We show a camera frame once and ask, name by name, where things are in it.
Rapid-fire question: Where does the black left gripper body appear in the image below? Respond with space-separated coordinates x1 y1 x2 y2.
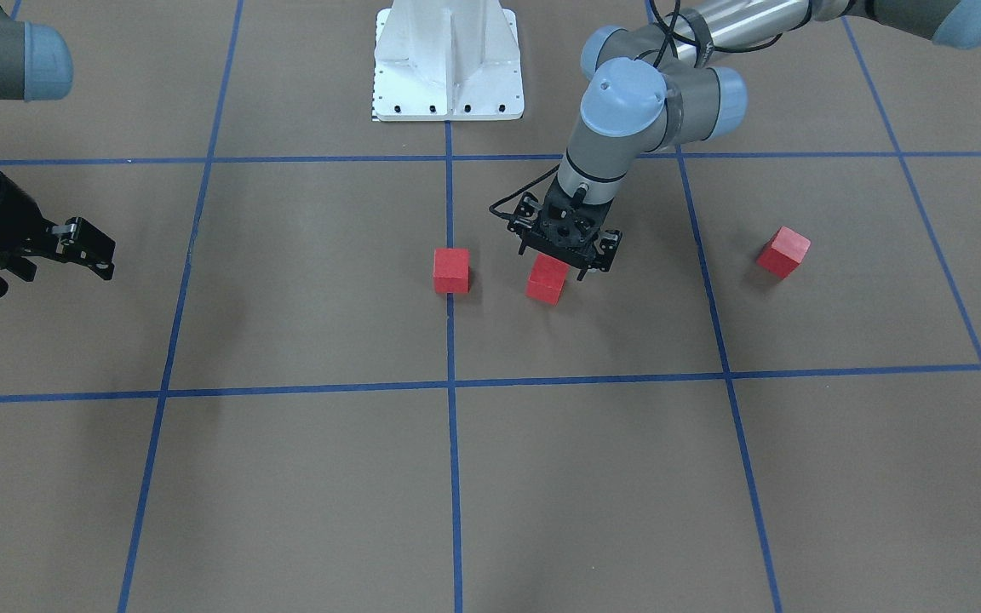
506 192 622 261

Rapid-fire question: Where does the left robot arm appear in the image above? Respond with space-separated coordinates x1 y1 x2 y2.
490 1 981 274

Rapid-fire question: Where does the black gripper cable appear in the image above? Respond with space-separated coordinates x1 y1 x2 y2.
489 166 561 224

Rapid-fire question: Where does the red block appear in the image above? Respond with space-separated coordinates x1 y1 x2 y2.
755 226 812 279
432 248 471 294
525 253 570 306

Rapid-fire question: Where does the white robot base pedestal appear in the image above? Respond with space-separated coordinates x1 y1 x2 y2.
371 1 525 122

